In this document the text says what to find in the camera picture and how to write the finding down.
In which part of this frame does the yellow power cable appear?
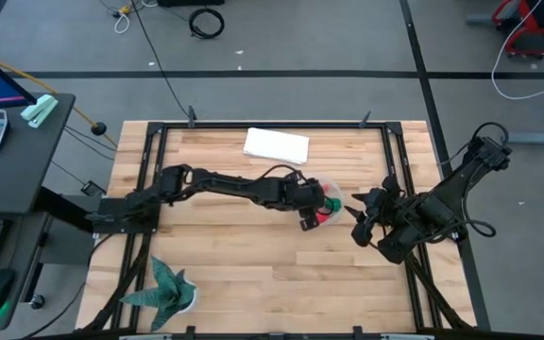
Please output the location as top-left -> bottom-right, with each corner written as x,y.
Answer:
0,55 -> 118,148

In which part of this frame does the long white cable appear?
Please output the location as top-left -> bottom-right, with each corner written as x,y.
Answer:
490,0 -> 544,102

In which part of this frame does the white floor cable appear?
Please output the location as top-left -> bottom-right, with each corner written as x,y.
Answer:
112,0 -> 160,36

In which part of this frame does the grey metal floor foot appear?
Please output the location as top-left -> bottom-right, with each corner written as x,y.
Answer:
465,12 -> 496,26

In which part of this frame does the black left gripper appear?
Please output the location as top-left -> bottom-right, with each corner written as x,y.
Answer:
279,172 -> 326,233

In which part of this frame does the black aluminium table frame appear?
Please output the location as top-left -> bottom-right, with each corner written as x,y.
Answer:
80,120 -> 493,340

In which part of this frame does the black hanging cable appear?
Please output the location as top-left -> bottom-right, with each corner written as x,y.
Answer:
128,0 -> 192,118

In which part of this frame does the black cabinet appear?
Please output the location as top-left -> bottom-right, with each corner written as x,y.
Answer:
156,0 -> 227,9

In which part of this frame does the black coiled cable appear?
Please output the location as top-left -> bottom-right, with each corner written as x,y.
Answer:
187,7 -> 227,41

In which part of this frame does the clear plastic tupperware container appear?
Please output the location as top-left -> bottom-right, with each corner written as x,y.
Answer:
307,176 -> 348,229

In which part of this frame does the white folded cloth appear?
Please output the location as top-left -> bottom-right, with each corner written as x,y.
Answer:
242,127 -> 311,166

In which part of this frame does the mint green stapler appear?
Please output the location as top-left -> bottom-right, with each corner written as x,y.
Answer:
20,93 -> 60,129

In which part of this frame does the black keyboard tray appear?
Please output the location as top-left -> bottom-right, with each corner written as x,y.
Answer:
0,211 -> 51,332

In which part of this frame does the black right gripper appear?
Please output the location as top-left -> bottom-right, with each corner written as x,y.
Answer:
345,186 -> 399,228

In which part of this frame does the black standing desk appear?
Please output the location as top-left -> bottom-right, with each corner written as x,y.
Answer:
0,92 -> 77,214

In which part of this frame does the green artificial potted plant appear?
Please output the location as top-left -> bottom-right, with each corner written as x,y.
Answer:
119,255 -> 199,332

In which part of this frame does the small black box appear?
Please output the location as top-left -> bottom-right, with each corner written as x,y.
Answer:
79,179 -> 109,198

